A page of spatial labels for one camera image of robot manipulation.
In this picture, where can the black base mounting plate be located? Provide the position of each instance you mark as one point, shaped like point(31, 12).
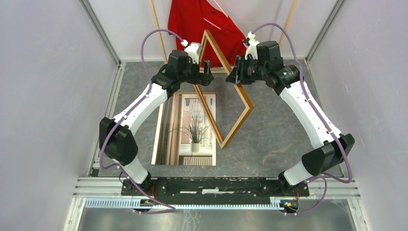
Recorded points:
point(221, 190)

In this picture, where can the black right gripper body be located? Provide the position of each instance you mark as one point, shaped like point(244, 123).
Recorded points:
point(254, 71)

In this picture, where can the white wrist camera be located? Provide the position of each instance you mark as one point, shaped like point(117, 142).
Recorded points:
point(251, 46)
point(193, 50)

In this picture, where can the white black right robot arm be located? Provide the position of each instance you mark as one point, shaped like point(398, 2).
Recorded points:
point(262, 62)

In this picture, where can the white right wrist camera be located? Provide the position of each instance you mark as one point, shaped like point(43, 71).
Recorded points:
point(251, 46)

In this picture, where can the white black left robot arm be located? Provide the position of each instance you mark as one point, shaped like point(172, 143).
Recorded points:
point(116, 135)

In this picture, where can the pink clothes hanger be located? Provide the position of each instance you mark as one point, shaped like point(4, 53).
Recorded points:
point(215, 17)

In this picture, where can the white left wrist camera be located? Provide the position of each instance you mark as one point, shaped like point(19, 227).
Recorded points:
point(193, 50)

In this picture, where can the plant photo print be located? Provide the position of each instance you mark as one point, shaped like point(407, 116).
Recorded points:
point(183, 133)

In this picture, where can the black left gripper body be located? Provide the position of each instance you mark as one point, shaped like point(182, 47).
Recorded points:
point(194, 72)

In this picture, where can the grey slotted cable duct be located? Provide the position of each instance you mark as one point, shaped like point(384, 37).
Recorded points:
point(133, 203)

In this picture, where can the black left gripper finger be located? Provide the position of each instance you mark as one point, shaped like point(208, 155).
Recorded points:
point(202, 80)
point(207, 69)

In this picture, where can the red t-shirt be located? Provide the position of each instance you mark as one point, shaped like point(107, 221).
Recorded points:
point(185, 19)

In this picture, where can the aluminium rail frame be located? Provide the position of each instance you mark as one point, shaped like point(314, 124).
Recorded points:
point(267, 143)

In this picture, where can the light wooden clothes rack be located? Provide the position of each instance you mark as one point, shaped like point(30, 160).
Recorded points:
point(208, 38)

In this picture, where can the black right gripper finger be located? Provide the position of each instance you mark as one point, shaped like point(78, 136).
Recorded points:
point(240, 65)
point(234, 78)

